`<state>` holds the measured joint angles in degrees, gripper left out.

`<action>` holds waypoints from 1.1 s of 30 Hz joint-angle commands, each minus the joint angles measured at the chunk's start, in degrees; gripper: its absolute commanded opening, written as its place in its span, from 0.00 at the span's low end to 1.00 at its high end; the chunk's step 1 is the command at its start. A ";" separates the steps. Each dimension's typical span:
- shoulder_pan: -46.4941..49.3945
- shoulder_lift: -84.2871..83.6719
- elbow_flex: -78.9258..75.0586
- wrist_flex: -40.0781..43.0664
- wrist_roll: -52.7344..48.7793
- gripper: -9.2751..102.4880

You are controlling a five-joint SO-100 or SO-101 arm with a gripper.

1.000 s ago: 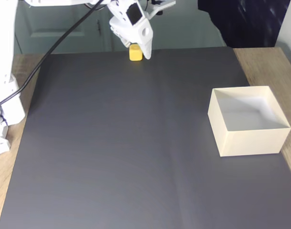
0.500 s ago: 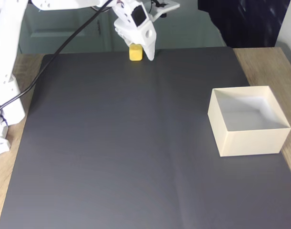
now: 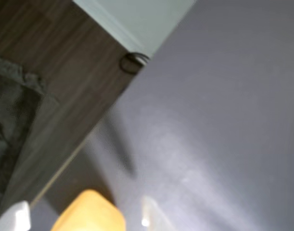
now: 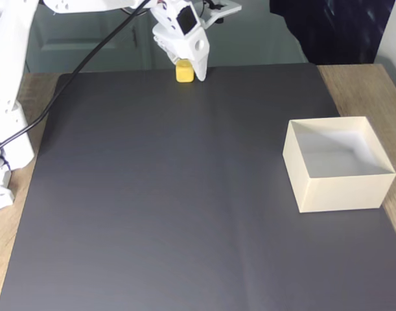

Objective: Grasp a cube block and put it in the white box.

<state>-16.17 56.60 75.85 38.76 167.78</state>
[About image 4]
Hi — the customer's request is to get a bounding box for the white camera mount with camera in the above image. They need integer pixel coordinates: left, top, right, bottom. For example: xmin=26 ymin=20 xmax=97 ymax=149
xmin=202 ymin=0 xmax=243 ymax=29

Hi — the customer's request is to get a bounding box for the white open box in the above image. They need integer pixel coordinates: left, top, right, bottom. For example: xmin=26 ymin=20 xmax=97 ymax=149
xmin=282 ymin=116 xmax=396 ymax=214

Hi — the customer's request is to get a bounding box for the pale green plain door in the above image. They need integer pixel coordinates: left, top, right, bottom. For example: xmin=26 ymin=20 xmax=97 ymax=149
xmin=148 ymin=0 xmax=307 ymax=71

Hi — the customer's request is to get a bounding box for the yellow cube block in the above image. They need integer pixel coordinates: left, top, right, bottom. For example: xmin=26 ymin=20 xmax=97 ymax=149
xmin=175 ymin=60 xmax=195 ymax=84

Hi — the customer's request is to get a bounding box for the pale green panelled door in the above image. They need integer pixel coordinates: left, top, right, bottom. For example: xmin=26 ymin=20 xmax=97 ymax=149
xmin=24 ymin=0 xmax=152 ymax=74

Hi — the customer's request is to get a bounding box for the dark grey table mat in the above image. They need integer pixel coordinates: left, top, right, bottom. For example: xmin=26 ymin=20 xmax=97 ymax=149
xmin=0 ymin=63 xmax=396 ymax=311

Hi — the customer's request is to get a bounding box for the black camera cable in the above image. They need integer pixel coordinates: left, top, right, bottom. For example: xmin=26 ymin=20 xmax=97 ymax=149
xmin=0 ymin=0 xmax=152 ymax=156

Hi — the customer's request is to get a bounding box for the black hanging cloth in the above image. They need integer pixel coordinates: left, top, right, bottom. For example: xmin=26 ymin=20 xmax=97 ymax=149
xmin=268 ymin=0 xmax=396 ymax=65

